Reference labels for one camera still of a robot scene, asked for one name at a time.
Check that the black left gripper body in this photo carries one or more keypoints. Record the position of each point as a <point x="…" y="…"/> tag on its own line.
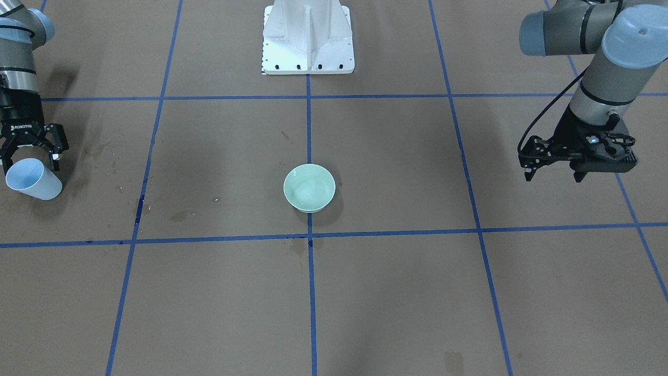
<point x="569" y="129"/>

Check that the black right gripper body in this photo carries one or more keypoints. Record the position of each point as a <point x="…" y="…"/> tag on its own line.
<point x="21" y="112"/>

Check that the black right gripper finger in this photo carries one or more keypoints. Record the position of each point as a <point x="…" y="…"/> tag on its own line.
<point x="9" y="147"/>
<point x="59" y="145"/>

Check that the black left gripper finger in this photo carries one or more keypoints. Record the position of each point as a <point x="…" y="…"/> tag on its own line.
<point x="538" y="152"/>
<point x="580" y="171"/>

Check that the light blue plastic cup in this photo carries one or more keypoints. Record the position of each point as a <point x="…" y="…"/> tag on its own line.
<point x="33" y="178"/>

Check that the pale green ceramic bowl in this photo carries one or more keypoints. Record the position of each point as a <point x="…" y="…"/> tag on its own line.
<point x="309" y="188"/>

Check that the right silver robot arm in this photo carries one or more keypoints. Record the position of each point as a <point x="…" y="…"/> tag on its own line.
<point x="23" y="30"/>

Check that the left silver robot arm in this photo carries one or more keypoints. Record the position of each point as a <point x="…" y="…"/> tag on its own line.
<point x="627" y="41"/>

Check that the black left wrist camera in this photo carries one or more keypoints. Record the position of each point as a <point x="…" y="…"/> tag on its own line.
<point x="607" y="153"/>

